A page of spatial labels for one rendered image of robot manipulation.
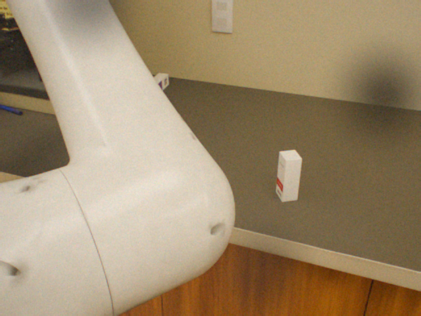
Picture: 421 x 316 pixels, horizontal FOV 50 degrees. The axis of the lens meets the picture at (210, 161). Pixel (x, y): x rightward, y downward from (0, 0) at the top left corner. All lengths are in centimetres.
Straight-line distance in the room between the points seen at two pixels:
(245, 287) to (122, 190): 69
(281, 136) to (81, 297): 92
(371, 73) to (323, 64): 14
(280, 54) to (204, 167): 112
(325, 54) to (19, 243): 123
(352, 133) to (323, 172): 22
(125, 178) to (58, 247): 7
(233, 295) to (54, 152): 55
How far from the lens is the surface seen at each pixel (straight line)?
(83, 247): 33
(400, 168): 113
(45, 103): 138
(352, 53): 144
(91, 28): 45
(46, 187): 35
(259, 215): 90
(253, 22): 147
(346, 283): 93
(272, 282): 97
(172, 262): 35
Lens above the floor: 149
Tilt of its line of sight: 31 degrees down
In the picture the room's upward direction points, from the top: straight up
